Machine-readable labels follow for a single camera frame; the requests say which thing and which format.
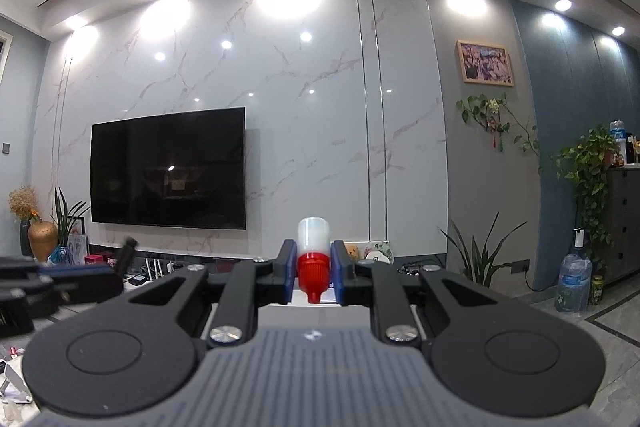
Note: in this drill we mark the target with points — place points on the blue-capped plastic bottle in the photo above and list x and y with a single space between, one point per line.
618 142

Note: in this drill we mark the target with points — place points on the hanging vine plant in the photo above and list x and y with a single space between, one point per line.
492 114

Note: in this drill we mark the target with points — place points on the red gift boxes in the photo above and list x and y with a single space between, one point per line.
96 260

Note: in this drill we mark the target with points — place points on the framed wall picture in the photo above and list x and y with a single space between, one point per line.
485 63

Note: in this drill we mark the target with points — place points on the white phone stand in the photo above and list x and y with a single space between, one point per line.
15 382

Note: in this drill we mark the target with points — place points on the dried flowers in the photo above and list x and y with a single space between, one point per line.
24 203

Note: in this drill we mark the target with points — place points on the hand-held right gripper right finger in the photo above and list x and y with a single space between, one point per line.
340 272

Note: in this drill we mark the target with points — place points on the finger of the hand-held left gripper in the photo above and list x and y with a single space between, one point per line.
85 282
128 254

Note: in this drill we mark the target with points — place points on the gold vase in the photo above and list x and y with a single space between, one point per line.
42 242

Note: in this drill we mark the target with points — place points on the narrow-leaf plant in blue pot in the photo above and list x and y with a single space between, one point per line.
67 217

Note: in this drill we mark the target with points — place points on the brown teddy bear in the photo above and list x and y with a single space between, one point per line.
352 253

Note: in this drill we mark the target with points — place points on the large water bottle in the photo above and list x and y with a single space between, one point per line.
572 282

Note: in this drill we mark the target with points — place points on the picture card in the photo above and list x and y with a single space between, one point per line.
77 244

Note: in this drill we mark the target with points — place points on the green ivy plant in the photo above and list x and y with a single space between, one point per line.
587 177

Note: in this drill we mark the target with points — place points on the white marble TV console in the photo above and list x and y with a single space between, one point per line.
220 252

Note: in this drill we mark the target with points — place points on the round paper fan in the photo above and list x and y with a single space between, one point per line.
377 252

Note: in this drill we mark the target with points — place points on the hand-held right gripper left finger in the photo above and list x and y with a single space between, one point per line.
287 272

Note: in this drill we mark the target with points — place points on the red-capped white bottle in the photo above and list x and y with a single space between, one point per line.
313 257

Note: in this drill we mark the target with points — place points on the dark vase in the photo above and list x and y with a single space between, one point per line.
25 237

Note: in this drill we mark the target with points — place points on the potted long-leaf plant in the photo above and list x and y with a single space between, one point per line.
480 257

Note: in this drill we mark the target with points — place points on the dark drawer cabinet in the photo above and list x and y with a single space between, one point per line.
625 222

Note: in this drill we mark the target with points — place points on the white router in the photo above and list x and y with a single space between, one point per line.
157 269

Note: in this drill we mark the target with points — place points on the wall outlet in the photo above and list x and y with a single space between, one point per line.
520 265

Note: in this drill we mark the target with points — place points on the wall switch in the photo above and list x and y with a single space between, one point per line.
6 148

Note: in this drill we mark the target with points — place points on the black television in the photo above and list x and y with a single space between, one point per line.
167 167

